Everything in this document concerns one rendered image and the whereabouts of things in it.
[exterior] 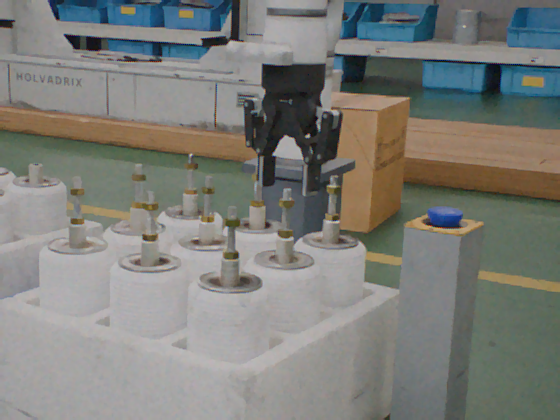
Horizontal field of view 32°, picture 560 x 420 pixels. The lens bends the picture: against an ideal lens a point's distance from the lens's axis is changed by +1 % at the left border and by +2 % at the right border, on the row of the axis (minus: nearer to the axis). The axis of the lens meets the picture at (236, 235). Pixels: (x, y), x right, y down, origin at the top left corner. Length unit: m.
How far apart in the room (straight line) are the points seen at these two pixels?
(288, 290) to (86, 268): 0.25
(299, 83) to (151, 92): 2.35
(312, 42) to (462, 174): 1.87
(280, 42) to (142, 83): 2.37
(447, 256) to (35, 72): 2.77
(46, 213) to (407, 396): 0.68
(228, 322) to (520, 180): 1.94
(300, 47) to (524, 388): 0.69
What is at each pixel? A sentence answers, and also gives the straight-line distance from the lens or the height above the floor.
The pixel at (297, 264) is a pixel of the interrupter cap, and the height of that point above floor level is 0.25.
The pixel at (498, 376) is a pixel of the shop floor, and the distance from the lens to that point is 1.56.
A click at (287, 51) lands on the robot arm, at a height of 0.51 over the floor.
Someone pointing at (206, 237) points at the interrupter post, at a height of 0.26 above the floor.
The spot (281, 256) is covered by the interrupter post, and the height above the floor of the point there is 0.26.
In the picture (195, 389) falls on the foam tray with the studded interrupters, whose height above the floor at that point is 0.15.
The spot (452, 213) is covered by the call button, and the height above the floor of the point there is 0.33.
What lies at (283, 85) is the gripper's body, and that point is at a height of 0.47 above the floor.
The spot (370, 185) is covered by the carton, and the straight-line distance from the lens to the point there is 2.31.
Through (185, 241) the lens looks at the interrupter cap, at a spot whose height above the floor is 0.25.
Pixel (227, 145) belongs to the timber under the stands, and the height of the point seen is 0.05.
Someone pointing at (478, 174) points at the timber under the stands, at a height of 0.05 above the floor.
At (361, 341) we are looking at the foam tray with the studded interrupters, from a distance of 1.24.
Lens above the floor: 0.58
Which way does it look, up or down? 15 degrees down
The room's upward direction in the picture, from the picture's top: 2 degrees clockwise
